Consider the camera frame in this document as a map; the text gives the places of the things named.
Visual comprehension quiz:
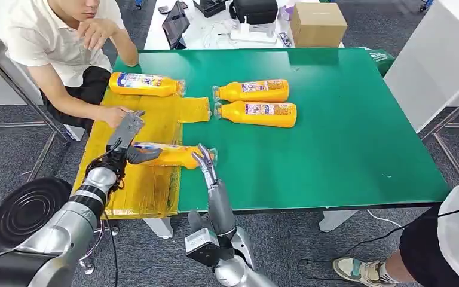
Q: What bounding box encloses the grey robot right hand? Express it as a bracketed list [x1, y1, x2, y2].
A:
[188, 143, 237, 237]

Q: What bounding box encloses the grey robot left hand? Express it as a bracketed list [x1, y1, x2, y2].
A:
[106, 110, 163, 165]

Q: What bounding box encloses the orange drink bottle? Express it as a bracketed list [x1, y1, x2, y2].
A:
[212, 78, 290, 103]
[214, 100, 298, 129]
[108, 71, 186, 98]
[133, 142, 218, 170]

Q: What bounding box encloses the person's right hand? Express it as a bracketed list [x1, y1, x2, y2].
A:
[99, 105, 133, 129]

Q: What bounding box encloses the person's hand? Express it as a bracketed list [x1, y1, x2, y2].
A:
[76, 17, 120, 51]
[99, 105, 133, 129]

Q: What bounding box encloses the white table leg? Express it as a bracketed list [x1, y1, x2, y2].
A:
[319, 210, 359, 233]
[143, 216, 174, 240]

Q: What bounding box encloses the yellow plastic sheet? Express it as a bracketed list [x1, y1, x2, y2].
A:
[73, 88, 211, 221]

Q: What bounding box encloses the person's left hand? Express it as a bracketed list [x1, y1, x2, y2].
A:
[76, 17, 120, 51]

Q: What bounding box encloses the person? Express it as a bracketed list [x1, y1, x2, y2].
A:
[5, 0, 140, 136]
[332, 177, 459, 287]

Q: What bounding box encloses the dark tablet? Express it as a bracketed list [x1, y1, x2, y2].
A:
[162, 1, 191, 50]

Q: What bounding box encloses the chrome stool base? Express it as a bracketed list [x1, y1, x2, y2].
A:
[78, 219, 120, 275]

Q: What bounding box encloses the white desk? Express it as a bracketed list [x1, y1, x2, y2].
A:
[144, 0, 345, 51]

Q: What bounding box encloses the green table mat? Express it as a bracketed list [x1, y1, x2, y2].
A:
[112, 47, 451, 213]

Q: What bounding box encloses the black tray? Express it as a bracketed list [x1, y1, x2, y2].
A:
[192, 0, 228, 19]

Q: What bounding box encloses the white green sneaker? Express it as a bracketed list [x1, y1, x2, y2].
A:
[332, 257, 399, 287]

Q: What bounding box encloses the white power strip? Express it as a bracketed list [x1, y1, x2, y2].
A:
[229, 23, 278, 44]

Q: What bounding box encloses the black bag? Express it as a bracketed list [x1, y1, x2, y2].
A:
[229, 0, 279, 25]

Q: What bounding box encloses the purple packet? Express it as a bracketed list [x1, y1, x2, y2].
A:
[277, 3, 296, 23]

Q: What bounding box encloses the brown cardboard box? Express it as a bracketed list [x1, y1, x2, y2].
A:
[290, 2, 348, 48]

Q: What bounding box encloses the green bin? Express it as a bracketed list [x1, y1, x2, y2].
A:
[366, 48, 396, 78]

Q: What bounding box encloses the white side table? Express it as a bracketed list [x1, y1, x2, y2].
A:
[384, 0, 459, 183]

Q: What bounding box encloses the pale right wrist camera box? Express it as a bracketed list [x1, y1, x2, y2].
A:
[185, 227, 236, 267]

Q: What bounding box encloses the black floor cable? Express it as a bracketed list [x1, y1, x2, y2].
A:
[296, 200, 459, 280]

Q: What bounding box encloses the white floor cable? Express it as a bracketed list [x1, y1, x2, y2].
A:
[366, 209, 406, 230]

